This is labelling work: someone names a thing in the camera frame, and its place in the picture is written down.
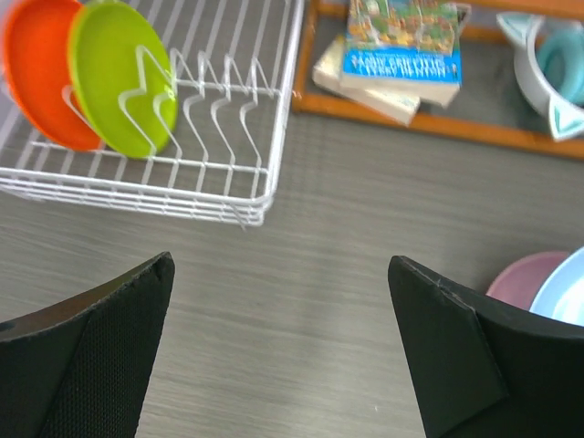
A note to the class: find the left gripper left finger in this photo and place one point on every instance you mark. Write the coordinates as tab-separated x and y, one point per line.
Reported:
81	367

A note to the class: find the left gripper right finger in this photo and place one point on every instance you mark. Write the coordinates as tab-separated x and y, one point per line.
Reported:
482	368

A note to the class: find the pink plate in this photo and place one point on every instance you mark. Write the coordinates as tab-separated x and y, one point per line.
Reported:
518	284

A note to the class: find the light blue plate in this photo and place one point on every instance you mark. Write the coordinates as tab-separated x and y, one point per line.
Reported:
561	296

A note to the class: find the orange wooden shelf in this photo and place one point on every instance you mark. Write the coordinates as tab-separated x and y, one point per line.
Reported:
511	138

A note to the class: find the green plate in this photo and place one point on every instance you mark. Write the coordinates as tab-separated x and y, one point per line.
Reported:
122	78

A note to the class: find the colourful paperback book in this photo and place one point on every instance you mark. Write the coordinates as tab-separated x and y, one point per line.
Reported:
411	47

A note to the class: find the lower paperback book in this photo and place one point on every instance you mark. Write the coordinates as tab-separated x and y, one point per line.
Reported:
326	74

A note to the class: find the orange plate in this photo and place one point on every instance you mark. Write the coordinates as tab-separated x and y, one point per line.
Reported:
34	53

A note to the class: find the white wire dish rack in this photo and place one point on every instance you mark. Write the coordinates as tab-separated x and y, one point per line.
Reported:
231	78

